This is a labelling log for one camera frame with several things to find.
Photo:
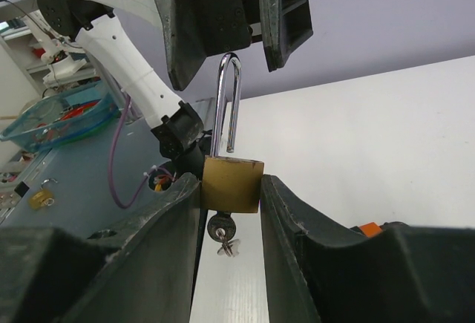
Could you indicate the teal plastic basket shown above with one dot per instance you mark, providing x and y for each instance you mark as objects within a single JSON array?
[{"x": 62, "y": 118}]

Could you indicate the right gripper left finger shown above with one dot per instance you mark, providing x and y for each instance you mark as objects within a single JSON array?
[{"x": 141, "y": 269}]

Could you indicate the brass padlock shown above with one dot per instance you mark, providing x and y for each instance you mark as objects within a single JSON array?
[{"x": 230, "y": 184}]

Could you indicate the padlock keys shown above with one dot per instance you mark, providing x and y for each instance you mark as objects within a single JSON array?
[{"x": 222, "y": 229}]

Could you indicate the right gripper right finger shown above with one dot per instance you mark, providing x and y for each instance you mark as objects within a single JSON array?
[{"x": 318, "y": 270}]

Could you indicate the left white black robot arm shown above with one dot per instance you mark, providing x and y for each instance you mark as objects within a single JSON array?
[{"x": 93, "y": 25}]

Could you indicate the small brass padlock background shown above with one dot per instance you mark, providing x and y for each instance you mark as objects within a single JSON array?
[{"x": 44, "y": 197}]

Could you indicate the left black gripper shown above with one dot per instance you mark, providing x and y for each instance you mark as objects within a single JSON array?
[{"x": 194, "y": 30}]

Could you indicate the orange black padlock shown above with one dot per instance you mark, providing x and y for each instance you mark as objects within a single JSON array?
[{"x": 368, "y": 230}]

